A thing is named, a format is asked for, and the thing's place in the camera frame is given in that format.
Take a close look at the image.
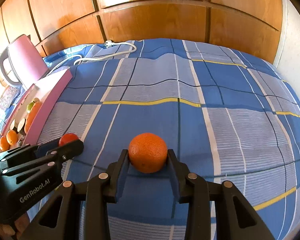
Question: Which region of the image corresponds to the green tomato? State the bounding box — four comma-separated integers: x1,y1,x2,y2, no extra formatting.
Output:
26,101,35,113

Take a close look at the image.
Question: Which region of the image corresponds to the pink rimmed tray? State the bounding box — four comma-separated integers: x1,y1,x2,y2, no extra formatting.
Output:
0,68,72,145

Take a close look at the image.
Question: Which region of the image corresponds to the orange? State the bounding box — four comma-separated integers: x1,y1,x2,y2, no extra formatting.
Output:
6,130,18,146
0,135,10,152

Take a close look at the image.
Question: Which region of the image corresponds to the blue plaid tablecloth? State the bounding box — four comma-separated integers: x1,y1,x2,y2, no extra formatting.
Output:
38,38,300,239

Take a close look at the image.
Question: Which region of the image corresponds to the small dark radish piece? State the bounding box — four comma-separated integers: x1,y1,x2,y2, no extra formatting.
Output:
10,119,16,130

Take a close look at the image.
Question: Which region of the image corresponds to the pink electric kettle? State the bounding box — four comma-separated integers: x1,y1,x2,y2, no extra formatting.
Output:
0,34,49,90

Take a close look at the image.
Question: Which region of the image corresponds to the silver ornate tissue box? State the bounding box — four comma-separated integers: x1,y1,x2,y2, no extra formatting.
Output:
0,86,21,112

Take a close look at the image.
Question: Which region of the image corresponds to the red tomato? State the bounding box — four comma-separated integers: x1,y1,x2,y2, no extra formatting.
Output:
58,133,79,147

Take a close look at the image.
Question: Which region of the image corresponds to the orange carrot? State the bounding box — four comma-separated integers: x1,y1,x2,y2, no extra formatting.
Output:
24,101,43,134

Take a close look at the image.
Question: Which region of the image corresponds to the orange tangerine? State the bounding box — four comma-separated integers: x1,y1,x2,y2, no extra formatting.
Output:
128,133,167,174

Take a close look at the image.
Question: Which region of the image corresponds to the dark cylindrical radish piece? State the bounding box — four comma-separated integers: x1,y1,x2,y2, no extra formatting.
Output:
17,118,26,135

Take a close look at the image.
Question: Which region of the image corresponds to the person hand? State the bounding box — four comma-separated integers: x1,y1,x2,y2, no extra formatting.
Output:
0,213,30,239

